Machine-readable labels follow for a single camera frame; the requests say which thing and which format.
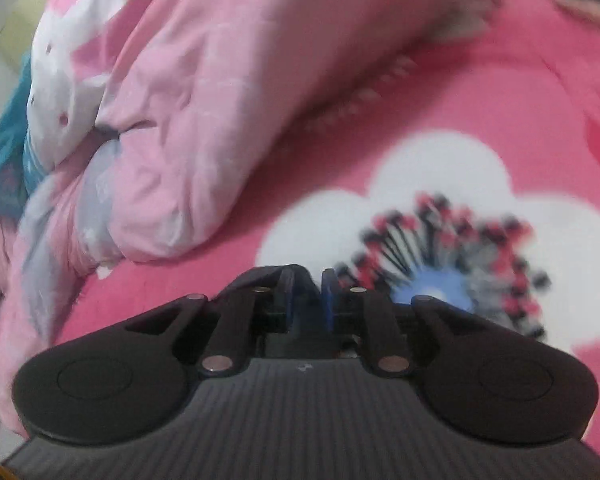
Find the pink floral bed sheet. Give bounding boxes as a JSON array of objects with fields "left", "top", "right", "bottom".
[{"left": 59, "top": 0, "right": 600, "bottom": 453}]

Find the light pink quilt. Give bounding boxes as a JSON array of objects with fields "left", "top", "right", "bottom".
[{"left": 0, "top": 0, "right": 498, "bottom": 432}]

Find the teal patterned cloth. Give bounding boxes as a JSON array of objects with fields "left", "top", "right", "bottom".
[{"left": 0, "top": 52, "right": 48, "bottom": 221}]

